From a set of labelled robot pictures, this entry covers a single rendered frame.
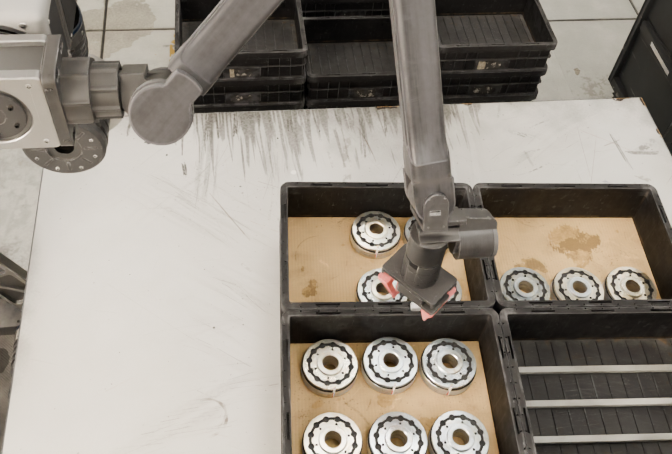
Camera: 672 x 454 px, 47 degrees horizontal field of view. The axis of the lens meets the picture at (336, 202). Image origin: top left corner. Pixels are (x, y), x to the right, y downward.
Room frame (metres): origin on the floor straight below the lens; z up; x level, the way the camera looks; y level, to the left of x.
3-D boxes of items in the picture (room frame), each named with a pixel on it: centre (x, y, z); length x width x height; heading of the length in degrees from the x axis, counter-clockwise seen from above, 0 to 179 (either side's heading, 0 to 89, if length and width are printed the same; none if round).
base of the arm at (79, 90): (0.68, 0.33, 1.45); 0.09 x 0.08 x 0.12; 12
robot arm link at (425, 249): (0.66, -0.15, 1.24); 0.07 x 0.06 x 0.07; 103
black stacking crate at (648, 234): (0.93, -0.50, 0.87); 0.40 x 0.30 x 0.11; 98
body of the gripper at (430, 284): (0.66, -0.14, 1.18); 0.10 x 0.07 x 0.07; 54
